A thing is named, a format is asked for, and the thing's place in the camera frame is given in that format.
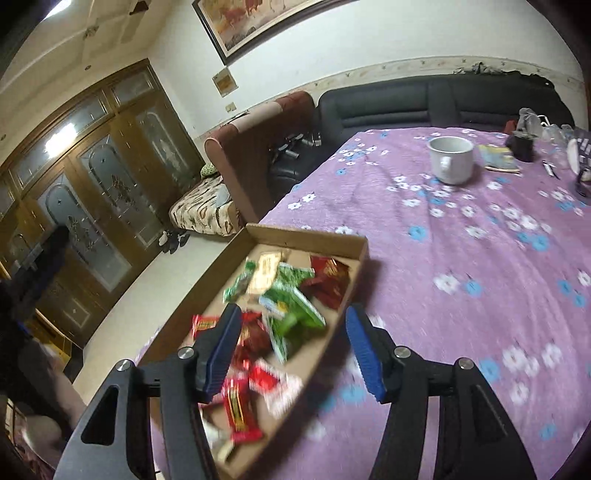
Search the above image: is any yellow cake snack packet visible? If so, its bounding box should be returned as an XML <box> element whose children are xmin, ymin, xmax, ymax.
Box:
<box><xmin>246</xmin><ymin>252</ymin><xmax>283</xmax><ymax>296</ymax></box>

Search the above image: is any red white snack packet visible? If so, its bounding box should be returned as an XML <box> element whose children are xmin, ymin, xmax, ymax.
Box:
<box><xmin>249</xmin><ymin>358</ymin><xmax>304</xmax><ymax>419</ymax></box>

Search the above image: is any light green candy packet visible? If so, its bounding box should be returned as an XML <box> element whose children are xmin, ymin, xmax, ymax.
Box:
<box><xmin>222</xmin><ymin>260</ymin><xmax>256</xmax><ymax>303</ymax></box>

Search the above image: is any green snack packet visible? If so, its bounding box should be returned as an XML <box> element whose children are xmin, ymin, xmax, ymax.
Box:
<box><xmin>259</xmin><ymin>262</ymin><xmax>327</xmax><ymax>364</ymax></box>

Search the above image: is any cardboard box tray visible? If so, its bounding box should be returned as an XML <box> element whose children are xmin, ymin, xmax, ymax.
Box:
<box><xmin>139</xmin><ymin>224</ymin><xmax>368</xmax><ymax>479</ymax></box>

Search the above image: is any dark red foil snack packet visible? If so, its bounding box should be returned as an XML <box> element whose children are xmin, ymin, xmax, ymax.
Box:
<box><xmin>300</xmin><ymin>255</ymin><xmax>351</xmax><ymax>310</ymax></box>

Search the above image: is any purple floral tablecloth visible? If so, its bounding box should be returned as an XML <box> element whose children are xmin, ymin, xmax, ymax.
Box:
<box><xmin>263</xmin><ymin>128</ymin><xmax>590</xmax><ymax>479</ymax></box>

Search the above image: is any patterned daybed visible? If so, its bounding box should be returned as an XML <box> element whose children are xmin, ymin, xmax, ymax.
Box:
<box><xmin>169</xmin><ymin>163</ymin><xmax>243</xmax><ymax>237</ymax></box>

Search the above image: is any wooden glass door cabinet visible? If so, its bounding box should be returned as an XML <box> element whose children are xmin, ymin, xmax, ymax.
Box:
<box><xmin>1</xmin><ymin>60</ymin><xmax>204</xmax><ymax>346</ymax></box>

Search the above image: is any brown armchair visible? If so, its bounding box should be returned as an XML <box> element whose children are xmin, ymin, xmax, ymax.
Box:
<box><xmin>204</xmin><ymin>91</ymin><xmax>315</xmax><ymax>223</ymax></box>

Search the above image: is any small booklet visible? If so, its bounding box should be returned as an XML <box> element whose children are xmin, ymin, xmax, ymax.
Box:
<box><xmin>478</xmin><ymin>145</ymin><xmax>521</xmax><ymax>174</ymax></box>

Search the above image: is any white ceramic mug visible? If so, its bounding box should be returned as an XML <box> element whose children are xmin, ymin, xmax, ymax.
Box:
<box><xmin>427</xmin><ymin>136</ymin><xmax>475</xmax><ymax>186</ymax></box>

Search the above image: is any black pouch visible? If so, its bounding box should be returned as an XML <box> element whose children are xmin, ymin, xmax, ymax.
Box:
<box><xmin>505</xmin><ymin>108</ymin><xmax>543</xmax><ymax>163</ymax></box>

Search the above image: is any black sofa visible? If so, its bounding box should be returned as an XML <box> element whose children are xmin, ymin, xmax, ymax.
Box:
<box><xmin>267</xmin><ymin>72</ymin><xmax>575</xmax><ymax>201</ymax></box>

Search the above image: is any framed wall painting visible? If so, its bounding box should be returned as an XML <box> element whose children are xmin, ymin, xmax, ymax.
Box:
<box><xmin>191</xmin><ymin>0</ymin><xmax>346</xmax><ymax>66</ymax></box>

